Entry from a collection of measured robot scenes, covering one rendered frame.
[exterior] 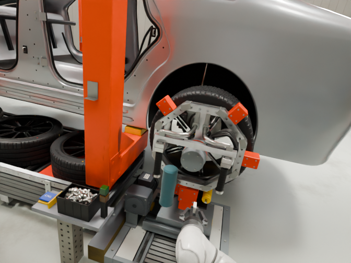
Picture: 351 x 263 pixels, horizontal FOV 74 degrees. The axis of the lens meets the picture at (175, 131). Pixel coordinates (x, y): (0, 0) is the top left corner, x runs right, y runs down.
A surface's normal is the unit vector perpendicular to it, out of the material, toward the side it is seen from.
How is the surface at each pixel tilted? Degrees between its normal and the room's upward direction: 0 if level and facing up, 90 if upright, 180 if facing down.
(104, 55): 90
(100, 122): 90
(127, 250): 0
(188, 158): 90
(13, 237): 0
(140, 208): 90
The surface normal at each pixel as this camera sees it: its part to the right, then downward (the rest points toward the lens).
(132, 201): -0.25, 0.36
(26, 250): 0.13, -0.91
